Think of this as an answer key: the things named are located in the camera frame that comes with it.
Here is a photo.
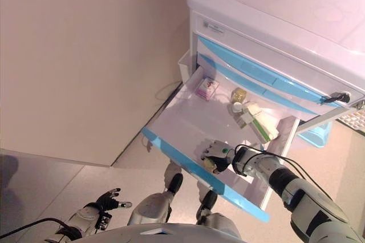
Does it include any white side bin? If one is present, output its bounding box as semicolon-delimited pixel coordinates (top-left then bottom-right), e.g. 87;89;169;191
177;50;194;84

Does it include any robot left leg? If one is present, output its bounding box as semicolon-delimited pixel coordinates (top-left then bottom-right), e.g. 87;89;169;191
126;164;185;227

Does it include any white floor cable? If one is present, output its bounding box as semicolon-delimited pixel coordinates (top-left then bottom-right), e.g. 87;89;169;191
155;81;184;102

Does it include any blue lidded waste bin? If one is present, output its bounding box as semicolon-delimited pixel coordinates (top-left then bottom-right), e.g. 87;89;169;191
297;121;333;149

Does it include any blue fronted cart drawer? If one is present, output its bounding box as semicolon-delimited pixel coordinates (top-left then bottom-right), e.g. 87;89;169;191
140;65;301;224
196;35;348;107
197;52;318;116

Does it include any white mesh basket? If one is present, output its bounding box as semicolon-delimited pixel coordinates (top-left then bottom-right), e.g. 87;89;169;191
337;105;365;135

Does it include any robot right hand black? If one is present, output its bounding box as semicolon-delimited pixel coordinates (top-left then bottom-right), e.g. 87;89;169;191
194;138;236;176

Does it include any black key in lock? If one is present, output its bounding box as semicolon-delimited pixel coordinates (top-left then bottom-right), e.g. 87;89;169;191
320;91;351;104

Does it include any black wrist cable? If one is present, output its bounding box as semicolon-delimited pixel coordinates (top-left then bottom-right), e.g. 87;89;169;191
0;217;75;240
236;145;315;181

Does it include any long white green box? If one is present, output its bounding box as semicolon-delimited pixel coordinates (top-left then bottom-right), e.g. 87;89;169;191
248;108;280;144

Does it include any robot left hand black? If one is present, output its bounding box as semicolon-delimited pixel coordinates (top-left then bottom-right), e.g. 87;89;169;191
96;188;133;213

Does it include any small white capped bottle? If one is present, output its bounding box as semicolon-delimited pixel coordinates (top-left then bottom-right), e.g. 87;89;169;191
228;101;244;115

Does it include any small white medicine box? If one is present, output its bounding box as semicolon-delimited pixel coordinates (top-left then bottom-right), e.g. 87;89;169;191
234;111;254;130
245;101;263;117

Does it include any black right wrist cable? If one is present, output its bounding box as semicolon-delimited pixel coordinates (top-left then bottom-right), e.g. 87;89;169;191
236;145;315;181

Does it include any robot torso grey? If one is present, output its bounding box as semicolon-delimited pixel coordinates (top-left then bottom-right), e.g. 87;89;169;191
76;221;241;243

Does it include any white medical cart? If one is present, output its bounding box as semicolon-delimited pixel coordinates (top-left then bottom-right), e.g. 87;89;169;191
186;0;365;141

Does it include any robot right leg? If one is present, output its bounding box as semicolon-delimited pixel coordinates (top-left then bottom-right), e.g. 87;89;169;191
194;181;238;229

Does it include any pink medicine box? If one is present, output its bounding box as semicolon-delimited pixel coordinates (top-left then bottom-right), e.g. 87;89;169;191
194;78;220;100

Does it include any robot leg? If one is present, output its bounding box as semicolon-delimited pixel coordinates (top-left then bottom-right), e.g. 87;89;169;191
126;164;185;227
194;181;238;229

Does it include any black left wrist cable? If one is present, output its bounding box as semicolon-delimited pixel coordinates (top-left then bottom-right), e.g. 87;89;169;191
0;217;75;240

